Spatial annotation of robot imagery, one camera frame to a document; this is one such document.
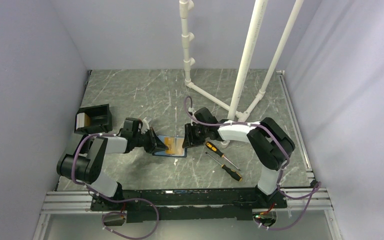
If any black card storage box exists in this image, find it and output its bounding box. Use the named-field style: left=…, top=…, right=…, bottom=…
left=74, top=104, right=113, bottom=134

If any upper yellow black screwdriver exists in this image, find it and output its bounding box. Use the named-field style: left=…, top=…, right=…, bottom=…
left=205, top=141, right=241, bottom=171

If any lower yellow black screwdriver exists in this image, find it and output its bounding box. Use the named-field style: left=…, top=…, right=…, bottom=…
left=205, top=152, right=243, bottom=182

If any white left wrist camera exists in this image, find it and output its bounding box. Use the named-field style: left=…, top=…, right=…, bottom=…
left=140, top=117, right=151, bottom=133

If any aluminium extrusion rail frame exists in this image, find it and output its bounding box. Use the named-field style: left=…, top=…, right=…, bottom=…
left=32, top=70, right=345, bottom=240

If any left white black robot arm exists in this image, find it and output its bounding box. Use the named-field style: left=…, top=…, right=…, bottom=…
left=56, top=117, right=168, bottom=210

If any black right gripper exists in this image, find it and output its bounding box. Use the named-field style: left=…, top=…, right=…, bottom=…
left=182, top=122, right=208, bottom=149

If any dark blue card holder wallet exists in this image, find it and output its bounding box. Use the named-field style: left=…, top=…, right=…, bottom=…
left=152, top=135, right=187, bottom=158

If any yellow black screwdriver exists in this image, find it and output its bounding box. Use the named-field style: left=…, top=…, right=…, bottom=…
left=205, top=152, right=243, bottom=182
left=205, top=141, right=241, bottom=171

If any white PVC pipe frame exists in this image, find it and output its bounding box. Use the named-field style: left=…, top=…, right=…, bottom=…
left=178, top=0, right=306, bottom=148

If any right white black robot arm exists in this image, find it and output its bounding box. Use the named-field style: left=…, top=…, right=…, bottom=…
left=182, top=107, right=296, bottom=208

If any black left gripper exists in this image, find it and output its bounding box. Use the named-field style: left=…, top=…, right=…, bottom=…
left=133, top=127, right=169, bottom=154

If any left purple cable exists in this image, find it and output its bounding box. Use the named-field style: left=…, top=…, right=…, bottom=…
left=71, top=132, right=160, bottom=240

